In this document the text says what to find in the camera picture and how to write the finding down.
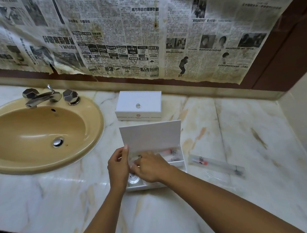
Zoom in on round white packet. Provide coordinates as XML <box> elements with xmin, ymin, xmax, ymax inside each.
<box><xmin>126</xmin><ymin>172</ymin><xmax>143</xmax><ymax>188</ymax></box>

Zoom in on closed white box with knob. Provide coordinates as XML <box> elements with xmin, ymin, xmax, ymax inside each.
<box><xmin>113</xmin><ymin>86</ymin><xmax>165</xmax><ymax>125</ymax></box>

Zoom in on small clear plastic packet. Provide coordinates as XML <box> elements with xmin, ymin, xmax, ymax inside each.
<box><xmin>127</xmin><ymin>154</ymin><xmax>144</xmax><ymax>168</ymax></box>

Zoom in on red and clear sachets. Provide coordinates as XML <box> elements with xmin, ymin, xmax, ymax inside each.
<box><xmin>158</xmin><ymin>147</ymin><xmax>183</xmax><ymax>165</ymax></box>

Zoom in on open white amenity box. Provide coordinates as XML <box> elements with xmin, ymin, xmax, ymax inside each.
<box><xmin>118</xmin><ymin>119</ymin><xmax>189</xmax><ymax>193</ymax></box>

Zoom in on yellowed newspaper sheet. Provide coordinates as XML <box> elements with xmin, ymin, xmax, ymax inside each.
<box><xmin>0</xmin><ymin>0</ymin><xmax>70</xmax><ymax>81</ymax></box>
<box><xmin>156</xmin><ymin>0</ymin><xmax>307</xmax><ymax>93</ymax></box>
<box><xmin>53</xmin><ymin>0</ymin><xmax>174</xmax><ymax>89</ymax></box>

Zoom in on beige oval sink basin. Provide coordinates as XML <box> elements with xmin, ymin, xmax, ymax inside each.
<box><xmin>0</xmin><ymin>88</ymin><xmax>110</xmax><ymax>178</ymax></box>

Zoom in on chrome faceted faucet handle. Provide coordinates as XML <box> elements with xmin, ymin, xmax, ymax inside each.
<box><xmin>21</xmin><ymin>87</ymin><xmax>41</xmax><ymax>101</ymax></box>
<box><xmin>62</xmin><ymin>87</ymin><xmax>82</xmax><ymax>107</ymax></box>

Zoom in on person's right forearm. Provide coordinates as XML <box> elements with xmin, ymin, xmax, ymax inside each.
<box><xmin>161</xmin><ymin>151</ymin><xmax>306</xmax><ymax>233</ymax></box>

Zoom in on person's left hand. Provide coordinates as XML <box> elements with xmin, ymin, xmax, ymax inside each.
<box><xmin>105</xmin><ymin>145</ymin><xmax>135</xmax><ymax>192</ymax></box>

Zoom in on person's left forearm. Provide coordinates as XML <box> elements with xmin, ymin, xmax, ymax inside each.
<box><xmin>58</xmin><ymin>179</ymin><xmax>137</xmax><ymax>233</ymax></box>

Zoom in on chrome sink drain plug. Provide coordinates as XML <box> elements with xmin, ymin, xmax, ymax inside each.
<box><xmin>52</xmin><ymin>136</ymin><xmax>65</xmax><ymax>148</ymax></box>

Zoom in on chrome faucet spout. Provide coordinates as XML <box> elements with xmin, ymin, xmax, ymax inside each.
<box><xmin>24</xmin><ymin>84</ymin><xmax>56</xmax><ymax>109</ymax></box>

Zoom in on person's right hand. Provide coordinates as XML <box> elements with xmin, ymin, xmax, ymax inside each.
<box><xmin>130</xmin><ymin>149</ymin><xmax>179</xmax><ymax>186</ymax></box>

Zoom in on clear packaged toothbrush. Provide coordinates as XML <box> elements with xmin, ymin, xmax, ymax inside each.
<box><xmin>188</xmin><ymin>149</ymin><xmax>247</xmax><ymax>184</ymax></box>

